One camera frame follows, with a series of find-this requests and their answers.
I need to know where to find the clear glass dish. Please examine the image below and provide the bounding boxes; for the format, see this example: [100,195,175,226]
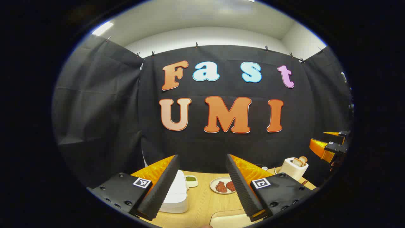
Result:
[209,209,253,228]

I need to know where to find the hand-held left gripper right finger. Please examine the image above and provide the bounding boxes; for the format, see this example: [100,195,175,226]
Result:
[225,154,317,222]

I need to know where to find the cream toaster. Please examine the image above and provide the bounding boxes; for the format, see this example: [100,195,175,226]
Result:
[278,157,309,181]

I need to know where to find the ceiling light panel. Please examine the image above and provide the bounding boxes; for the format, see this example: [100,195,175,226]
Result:
[92,21,114,36]

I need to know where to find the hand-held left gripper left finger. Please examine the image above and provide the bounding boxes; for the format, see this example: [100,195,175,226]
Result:
[87,155,180,221]

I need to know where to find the white rice cooker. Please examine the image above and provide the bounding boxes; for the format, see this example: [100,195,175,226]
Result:
[158,170,189,213]

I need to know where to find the white round plate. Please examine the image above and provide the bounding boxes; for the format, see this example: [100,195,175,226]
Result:
[210,177,237,194]

